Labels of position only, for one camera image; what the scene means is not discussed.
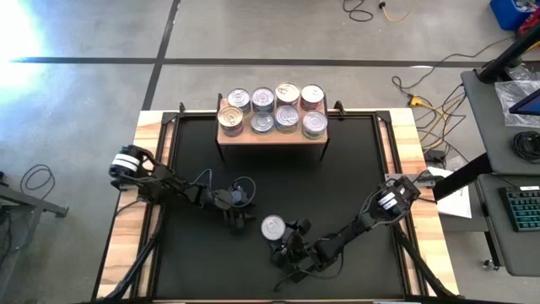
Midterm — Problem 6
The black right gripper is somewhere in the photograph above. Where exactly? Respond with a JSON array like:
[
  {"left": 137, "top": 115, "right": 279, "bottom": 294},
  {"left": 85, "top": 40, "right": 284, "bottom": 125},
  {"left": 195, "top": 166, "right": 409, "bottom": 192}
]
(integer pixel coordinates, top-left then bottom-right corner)
[{"left": 268, "top": 217, "right": 326, "bottom": 282}]

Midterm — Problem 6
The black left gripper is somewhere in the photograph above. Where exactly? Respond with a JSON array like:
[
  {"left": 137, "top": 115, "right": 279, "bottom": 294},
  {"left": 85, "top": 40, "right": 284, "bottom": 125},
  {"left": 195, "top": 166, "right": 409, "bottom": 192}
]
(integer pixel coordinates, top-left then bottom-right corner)
[{"left": 197, "top": 187, "right": 257, "bottom": 236}]

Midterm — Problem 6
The silver round can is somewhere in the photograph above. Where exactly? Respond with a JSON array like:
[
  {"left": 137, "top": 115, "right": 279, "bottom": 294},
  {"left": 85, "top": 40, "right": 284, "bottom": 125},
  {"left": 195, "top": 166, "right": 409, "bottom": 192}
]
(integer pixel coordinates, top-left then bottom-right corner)
[{"left": 260, "top": 214, "right": 287, "bottom": 242}]

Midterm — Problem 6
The teal fish-print can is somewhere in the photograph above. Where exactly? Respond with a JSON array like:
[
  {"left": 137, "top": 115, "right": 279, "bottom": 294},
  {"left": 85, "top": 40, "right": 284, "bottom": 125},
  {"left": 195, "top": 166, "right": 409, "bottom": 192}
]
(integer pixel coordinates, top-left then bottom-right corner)
[{"left": 250, "top": 111, "right": 276, "bottom": 135}]

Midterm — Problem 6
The tall blue red-striped can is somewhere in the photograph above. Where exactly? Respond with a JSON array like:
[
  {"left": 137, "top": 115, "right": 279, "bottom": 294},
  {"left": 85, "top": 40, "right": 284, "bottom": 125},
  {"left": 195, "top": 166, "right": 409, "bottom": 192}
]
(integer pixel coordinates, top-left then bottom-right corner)
[
  {"left": 217, "top": 105, "right": 245, "bottom": 138},
  {"left": 274, "top": 81, "right": 302, "bottom": 107}
]

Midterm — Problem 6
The turquoise yellow tuna can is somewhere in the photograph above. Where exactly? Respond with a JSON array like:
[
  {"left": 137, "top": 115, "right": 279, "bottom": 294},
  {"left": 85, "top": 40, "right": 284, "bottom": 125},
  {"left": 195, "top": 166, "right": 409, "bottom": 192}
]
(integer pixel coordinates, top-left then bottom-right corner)
[{"left": 273, "top": 104, "right": 301, "bottom": 135}]

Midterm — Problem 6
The white green round can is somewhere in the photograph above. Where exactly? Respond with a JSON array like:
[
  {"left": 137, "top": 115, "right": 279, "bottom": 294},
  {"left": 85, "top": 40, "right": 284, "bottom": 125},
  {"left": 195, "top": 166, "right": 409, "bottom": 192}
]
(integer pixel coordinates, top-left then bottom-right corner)
[{"left": 301, "top": 110, "right": 329, "bottom": 141}]

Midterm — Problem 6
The dark blue sardine tin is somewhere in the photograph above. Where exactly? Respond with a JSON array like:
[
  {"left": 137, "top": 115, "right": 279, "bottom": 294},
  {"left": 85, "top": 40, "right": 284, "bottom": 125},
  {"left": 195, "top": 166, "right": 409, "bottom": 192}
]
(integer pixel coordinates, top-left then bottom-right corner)
[{"left": 251, "top": 86, "right": 276, "bottom": 114}]

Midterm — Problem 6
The red white round can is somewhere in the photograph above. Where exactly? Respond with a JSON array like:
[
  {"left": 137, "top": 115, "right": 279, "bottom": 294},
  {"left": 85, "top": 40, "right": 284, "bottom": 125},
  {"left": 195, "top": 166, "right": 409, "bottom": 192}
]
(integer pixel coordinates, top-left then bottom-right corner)
[{"left": 300, "top": 83, "right": 327, "bottom": 111}]

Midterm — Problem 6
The wooden shelf with black legs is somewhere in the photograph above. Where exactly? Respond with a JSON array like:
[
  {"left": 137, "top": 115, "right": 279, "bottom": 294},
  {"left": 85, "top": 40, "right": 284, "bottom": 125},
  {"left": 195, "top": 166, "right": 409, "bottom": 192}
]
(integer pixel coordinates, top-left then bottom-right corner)
[{"left": 215, "top": 93, "right": 331, "bottom": 165}]

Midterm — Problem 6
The black rig strut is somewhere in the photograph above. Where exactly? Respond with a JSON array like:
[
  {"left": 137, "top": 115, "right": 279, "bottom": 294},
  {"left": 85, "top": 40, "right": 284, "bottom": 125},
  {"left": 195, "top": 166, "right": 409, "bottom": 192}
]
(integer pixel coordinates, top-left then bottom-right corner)
[
  {"left": 95, "top": 219, "right": 166, "bottom": 301},
  {"left": 390, "top": 213, "right": 460, "bottom": 301}
]

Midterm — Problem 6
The black power brick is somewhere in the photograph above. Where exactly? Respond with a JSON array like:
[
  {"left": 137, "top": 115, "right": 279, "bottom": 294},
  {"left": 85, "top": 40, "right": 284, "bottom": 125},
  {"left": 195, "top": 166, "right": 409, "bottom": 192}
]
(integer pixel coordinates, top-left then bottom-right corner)
[{"left": 423, "top": 148, "right": 450, "bottom": 166}]

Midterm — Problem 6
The white paper sheet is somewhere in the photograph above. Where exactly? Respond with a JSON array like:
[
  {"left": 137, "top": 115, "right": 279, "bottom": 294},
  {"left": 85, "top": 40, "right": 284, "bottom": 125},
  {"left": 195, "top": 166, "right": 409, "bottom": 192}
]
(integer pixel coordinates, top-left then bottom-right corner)
[{"left": 426, "top": 166, "right": 473, "bottom": 220}]

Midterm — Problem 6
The black desk leg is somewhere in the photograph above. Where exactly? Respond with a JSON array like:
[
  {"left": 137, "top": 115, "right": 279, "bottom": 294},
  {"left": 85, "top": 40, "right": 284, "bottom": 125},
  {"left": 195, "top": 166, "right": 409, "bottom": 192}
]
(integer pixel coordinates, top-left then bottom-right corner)
[{"left": 432, "top": 152, "right": 494, "bottom": 203}]

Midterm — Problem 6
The grey desk top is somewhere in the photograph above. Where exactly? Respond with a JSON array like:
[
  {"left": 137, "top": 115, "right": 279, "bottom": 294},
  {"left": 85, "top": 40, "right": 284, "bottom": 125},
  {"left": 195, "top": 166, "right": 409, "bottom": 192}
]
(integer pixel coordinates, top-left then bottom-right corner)
[
  {"left": 475, "top": 172, "right": 540, "bottom": 279},
  {"left": 460, "top": 67, "right": 540, "bottom": 176}
]

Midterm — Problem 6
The grey metal stand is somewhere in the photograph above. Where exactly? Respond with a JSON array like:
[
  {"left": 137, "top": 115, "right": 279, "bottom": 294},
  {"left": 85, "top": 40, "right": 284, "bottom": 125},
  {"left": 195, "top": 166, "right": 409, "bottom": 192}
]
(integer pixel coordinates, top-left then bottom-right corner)
[{"left": 0, "top": 168, "right": 70, "bottom": 220}]

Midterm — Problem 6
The backlit black keyboard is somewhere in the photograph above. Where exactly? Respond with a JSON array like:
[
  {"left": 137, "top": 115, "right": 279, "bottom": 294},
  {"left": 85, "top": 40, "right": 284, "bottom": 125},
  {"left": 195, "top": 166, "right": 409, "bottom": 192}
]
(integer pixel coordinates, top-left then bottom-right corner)
[{"left": 499, "top": 185, "right": 540, "bottom": 234}]

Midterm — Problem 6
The clear plastic bag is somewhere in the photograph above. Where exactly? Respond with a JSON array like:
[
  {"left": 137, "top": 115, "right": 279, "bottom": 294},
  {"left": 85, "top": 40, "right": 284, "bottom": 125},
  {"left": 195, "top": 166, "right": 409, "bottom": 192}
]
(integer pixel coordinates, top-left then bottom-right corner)
[{"left": 494, "top": 79, "right": 540, "bottom": 130}]

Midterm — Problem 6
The blue-screen tablet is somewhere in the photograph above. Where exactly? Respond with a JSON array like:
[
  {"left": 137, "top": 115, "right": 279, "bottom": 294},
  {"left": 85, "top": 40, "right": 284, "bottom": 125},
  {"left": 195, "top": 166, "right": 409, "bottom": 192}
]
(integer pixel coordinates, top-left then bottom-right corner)
[{"left": 509, "top": 89, "right": 540, "bottom": 117}]

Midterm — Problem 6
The black monitor pole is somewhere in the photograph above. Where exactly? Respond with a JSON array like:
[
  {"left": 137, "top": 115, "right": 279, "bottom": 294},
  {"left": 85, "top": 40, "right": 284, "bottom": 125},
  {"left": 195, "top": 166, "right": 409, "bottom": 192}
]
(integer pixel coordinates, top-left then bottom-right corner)
[{"left": 478, "top": 23, "right": 540, "bottom": 85}]

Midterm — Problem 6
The blue plastic bin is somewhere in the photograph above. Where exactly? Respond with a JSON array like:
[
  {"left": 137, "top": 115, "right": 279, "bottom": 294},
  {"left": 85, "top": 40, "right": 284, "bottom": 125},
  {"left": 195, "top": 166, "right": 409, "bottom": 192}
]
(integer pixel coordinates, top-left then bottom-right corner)
[{"left": 489, "top": 0, "right": 540, "bottom": 32}]

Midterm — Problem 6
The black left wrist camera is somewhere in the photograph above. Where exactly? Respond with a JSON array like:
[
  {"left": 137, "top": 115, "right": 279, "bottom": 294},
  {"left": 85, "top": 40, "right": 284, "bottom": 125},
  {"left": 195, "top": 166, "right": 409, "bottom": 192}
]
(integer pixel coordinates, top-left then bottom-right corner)
[{"left": 229, "top": 187, "right": 248, "bottom": 207}]

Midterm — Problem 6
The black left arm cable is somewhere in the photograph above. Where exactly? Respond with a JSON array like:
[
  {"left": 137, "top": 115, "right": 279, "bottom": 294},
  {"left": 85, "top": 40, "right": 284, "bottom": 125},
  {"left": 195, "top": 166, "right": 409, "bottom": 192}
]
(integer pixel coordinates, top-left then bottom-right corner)
[{"left": 234, "top": 176, "right": 257, "bottom": 208}]

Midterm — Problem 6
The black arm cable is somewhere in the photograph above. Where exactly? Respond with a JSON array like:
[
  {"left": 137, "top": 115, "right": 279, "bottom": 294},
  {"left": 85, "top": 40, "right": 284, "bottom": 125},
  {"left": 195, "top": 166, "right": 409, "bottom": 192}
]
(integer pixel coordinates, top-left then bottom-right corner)
[
  {"left": 234, "top": 176, "right": 257, "bottom": 208},
  {"left": 273, "top": 251, "right": 346, "bottom": 293}
]

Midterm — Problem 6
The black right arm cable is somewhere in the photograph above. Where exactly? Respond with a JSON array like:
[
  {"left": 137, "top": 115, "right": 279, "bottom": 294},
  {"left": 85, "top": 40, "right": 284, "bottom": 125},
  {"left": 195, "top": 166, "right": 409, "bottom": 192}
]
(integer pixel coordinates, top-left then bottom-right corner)
[{"left": 273, "top": 251, "right": 346, "bottom": 293}]

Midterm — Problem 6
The yellow extension cord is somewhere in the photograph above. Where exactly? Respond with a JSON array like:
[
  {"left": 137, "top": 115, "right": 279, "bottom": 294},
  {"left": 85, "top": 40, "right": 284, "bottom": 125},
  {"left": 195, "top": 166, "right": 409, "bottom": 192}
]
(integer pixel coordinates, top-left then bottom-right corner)
[{"left": 415, "top": 99, "right": 467, "bottom": 151}]

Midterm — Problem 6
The black floor cable loop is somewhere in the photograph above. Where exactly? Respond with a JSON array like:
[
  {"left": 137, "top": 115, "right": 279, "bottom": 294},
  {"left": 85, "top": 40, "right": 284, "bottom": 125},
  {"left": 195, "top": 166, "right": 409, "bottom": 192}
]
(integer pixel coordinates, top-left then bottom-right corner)
[
  {"left": 19, "top": 163, "right": 57, "bottom": 192},
  {"left": 342, "top": 0, "right": 375, "bottom": 23}
]

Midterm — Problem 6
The yellow floor cable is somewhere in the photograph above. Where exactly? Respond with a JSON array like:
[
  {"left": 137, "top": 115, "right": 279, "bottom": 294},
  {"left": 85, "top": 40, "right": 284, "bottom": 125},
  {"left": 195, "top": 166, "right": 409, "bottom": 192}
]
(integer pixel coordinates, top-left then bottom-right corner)
[{"left": 378, "top": 0, "right": 421, "bottom": 24}]

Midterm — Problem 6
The long black floor cable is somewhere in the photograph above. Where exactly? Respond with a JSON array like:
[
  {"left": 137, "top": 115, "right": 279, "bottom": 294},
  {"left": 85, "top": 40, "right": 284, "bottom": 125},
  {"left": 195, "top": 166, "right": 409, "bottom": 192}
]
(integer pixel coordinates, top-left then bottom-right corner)
[{"left": 391, "top": 35, "right": 516, "bottom": 92}]

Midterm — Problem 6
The black coiled cable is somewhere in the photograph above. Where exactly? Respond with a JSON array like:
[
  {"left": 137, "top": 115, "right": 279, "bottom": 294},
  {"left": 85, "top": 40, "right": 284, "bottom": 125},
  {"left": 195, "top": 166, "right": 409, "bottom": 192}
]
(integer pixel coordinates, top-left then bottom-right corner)
[{"left": 511, "top": 129, "right": 540, "bottom": 166}]

